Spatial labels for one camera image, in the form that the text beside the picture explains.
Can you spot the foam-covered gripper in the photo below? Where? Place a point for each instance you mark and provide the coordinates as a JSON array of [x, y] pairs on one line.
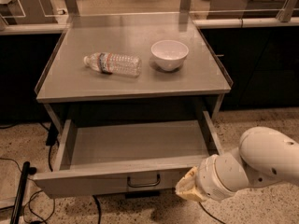
[[206, 176]]

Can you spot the grey top drawer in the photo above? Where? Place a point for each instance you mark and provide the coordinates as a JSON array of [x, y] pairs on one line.
[[98, 160]]

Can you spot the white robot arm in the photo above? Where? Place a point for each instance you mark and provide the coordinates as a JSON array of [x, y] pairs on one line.
[[263, 158]]

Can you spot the white ceramic bowl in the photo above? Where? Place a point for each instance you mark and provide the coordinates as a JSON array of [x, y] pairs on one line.
[[169, 54]]

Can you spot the clear plastic water bottle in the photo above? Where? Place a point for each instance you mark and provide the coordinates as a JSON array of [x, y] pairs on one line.
[[114, 64]]

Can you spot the grey cabinet with tabletop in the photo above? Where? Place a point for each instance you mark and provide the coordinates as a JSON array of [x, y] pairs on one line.
[[69, 80]]

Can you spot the black bar on floor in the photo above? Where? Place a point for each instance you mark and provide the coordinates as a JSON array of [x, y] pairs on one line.
[[26, 170]]

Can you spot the clear acrylic barrier panel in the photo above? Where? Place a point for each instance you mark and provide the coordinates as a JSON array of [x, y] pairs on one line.
[[46, 11]]

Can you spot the black metal drawer handle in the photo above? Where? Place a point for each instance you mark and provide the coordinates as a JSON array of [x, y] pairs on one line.
[[138, 182]]

